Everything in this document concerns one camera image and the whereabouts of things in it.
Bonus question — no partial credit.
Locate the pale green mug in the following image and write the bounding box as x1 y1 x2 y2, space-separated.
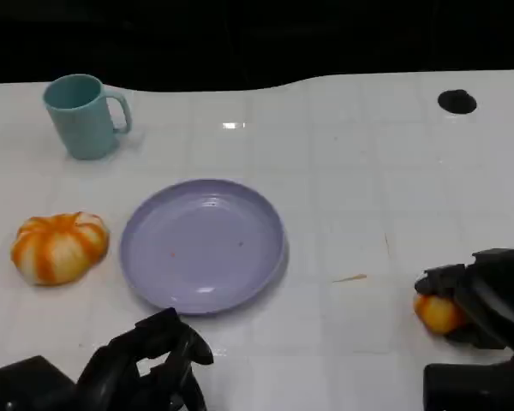
42 74 134 161

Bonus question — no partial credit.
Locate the black round table grommet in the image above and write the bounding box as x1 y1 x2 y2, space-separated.
437 89 478 115

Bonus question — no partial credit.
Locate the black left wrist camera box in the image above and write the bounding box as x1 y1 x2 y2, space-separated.
0 354 78 411

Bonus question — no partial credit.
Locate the orange and white bread roll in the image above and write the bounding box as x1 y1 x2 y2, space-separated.
10 211 111 287
413 294 469 336

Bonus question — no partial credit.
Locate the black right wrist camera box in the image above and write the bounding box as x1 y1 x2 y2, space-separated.
423 354 514 411

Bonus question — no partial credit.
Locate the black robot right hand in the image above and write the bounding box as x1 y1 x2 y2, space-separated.
414 248 514 356

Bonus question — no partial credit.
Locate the lilac plate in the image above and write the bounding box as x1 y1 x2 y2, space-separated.
119 178 289 316

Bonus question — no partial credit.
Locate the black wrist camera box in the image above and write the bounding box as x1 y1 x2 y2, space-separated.
423 354 514 411
0 354 78 411

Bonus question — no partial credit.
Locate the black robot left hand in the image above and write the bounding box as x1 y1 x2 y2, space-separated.
75 307 215 411

